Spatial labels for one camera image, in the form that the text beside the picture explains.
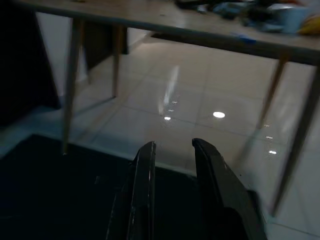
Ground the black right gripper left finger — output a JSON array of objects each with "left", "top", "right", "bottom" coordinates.
[{"left": 107, "top": 140, "right": 158, "bottom": 240}]

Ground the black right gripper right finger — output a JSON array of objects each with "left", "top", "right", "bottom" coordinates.
[{"left": 191, "top": 137, "right": 269, "bottom": 240}]

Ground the black floor mat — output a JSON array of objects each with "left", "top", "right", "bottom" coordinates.
[{"left": 0, "top": 134, "right": 262, "bottom": 240}]

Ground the dark brown wooden desk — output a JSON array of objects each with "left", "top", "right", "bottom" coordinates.
[{"left": 81, "top": 21, "right": 130, "bottom": 70}]

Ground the blue tape strip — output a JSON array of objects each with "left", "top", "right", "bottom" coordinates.
[{"left": 230, "top": 32, "right": 258, "bottom": 45}]

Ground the light wooden table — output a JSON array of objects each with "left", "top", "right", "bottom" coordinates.
[{"left": 14, "top": 0, "right": 320, "bottom": 218}]

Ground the dark clutter pile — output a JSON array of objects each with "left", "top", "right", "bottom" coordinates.
[{"left": 174, "top": 0, "right": 285, "bottom": 33}]

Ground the white round bucket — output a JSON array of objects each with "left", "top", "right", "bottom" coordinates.
[{"left": 281, "top": 6, "right": 310, "bottom": 35}]

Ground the yellow bag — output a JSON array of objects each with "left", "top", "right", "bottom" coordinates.
[{"left": 298, "top": 11, "right": 320, "bottom": 36}]

